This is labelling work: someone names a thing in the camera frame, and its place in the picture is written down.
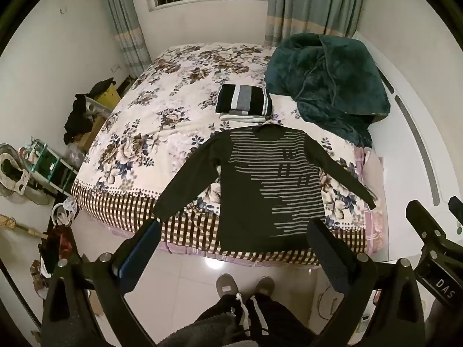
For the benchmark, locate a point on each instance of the pink bed sheet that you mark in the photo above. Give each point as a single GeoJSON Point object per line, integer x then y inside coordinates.
{"type": "Point", "coordinates": [374, 173]}

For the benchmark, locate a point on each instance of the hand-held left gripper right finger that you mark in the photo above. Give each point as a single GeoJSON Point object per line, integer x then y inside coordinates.
{"type": "Point", "coordinates": [331, 258]}

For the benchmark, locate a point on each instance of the red cloth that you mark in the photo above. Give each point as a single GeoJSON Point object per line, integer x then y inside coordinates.
{"type": "Point", "coordinates": [61, 244]}

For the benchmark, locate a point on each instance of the floral bed blanket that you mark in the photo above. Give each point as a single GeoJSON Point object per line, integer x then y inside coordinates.
{"type": "Point", "coordinates": [173, 115]}

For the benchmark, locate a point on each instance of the person's right grey slipper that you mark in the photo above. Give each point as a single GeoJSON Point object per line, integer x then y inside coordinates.
{"type": "Point", "coordinates": [264, 285]}

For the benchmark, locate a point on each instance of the person's grey fleece jacket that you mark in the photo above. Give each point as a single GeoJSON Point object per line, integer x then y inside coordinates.
{"type": "Point", "coordinates": [202, 332]}

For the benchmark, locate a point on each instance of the person's left grey slipper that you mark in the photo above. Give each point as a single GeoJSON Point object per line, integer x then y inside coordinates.
{"type": "Point", "coordinates": [226, 286]}

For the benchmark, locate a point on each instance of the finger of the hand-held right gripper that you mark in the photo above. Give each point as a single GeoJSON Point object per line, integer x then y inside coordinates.
{"type": "Point", "coordinates": [456, 208]}
{"type": "Point", "coordinates": [425, 220]}

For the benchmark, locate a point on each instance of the person's grey slipper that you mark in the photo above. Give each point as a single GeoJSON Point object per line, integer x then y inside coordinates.
{"type": "Point", "coordinates": [264, 285]}
{"type": "Point", "coordinates": [226, 286]}

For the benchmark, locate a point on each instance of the folded black grey striped garment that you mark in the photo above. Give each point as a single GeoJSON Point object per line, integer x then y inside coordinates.
{"type": "Point", "coordinates": [244, 98]}

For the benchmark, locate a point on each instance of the blue grey curtain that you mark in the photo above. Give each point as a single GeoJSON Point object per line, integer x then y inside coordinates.
{"type": "Point", "coordinates": [124, 21]}
{"type": "Point", "coordinates": [311, 3]}

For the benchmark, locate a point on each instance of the white plastic bag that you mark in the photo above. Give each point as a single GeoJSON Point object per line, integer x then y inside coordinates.
{"type": "Point", "coordinates": [65, 211]}

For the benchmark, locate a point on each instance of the straw broom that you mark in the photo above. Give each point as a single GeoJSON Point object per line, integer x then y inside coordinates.
{"type": "Point", "coordinates": [20, 224]}

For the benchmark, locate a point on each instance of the dark striped sweater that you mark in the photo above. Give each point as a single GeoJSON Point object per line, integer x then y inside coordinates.
{"type": "Point", "coordinates": [260, 195]}

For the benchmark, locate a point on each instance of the white headboard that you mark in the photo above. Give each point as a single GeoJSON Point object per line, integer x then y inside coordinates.
{"type": "Point", "coordinates": [408, 123]}

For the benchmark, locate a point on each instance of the teal storage rack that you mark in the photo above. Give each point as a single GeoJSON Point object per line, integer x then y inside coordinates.
{"type": "Point", "coordinates": [50, 168]}

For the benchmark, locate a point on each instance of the folded white garment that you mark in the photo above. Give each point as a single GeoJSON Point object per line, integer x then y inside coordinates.
{"type": "Point", "coordinates": [241, 118]}

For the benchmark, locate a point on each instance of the yellow box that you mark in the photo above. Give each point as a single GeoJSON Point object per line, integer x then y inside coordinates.
{"type": "Point", "coordinates": [109, 95]}

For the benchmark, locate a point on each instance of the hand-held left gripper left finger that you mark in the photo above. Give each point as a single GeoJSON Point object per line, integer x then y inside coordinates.
{"type": "Point", "coordinates": [139, 256]}

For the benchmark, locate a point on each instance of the black hanging garment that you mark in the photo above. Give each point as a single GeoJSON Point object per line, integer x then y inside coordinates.
{"type": "Point", "coordinates": [76, 117]}

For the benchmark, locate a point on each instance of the teal plush blanket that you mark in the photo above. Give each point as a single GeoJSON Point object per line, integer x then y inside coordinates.
{"type": "Point", "coordinates": [325, 83]}

